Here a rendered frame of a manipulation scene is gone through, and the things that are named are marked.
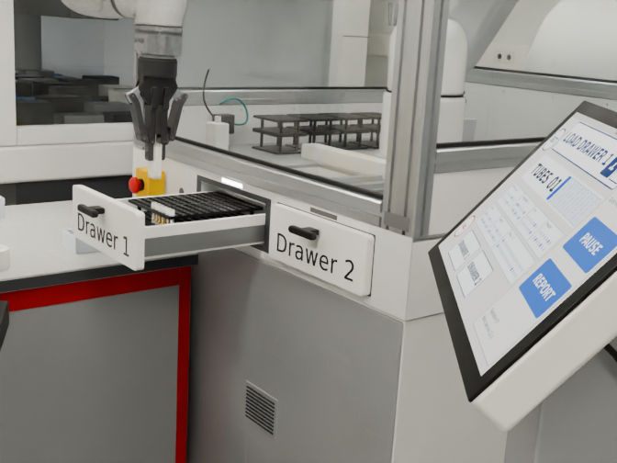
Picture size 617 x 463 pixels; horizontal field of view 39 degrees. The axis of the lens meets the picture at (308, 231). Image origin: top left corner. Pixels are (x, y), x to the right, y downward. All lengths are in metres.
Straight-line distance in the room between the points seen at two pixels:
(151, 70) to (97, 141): 0.92
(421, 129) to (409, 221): 0.16
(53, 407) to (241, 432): 0.41
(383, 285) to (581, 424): 0.57
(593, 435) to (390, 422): 0.59
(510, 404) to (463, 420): 0.88
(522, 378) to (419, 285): 0.70
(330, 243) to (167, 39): 0.49
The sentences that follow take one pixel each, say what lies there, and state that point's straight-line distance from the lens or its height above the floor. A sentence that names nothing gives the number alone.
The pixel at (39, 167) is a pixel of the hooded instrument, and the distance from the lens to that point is 2.53.
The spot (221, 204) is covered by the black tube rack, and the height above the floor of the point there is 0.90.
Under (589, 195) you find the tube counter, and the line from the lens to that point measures 0.96.
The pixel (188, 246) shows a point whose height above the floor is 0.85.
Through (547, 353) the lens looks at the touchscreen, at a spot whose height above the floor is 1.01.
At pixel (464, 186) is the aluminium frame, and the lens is 1.51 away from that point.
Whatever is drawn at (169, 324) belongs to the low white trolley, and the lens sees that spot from 2.00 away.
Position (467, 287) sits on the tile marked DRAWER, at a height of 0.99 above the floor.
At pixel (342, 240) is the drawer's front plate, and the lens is 1.55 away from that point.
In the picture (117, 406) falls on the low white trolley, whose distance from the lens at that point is 2.02.
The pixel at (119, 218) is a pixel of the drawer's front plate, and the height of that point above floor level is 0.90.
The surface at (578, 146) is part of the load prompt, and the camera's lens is 1.13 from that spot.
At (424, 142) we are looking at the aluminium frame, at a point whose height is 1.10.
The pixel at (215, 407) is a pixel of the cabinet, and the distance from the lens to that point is 2.06.
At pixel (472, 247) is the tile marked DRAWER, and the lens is 1.14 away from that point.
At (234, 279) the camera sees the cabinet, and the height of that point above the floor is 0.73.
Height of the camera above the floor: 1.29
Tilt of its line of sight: 14 degrees down
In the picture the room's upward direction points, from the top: 3 degrees clockwise
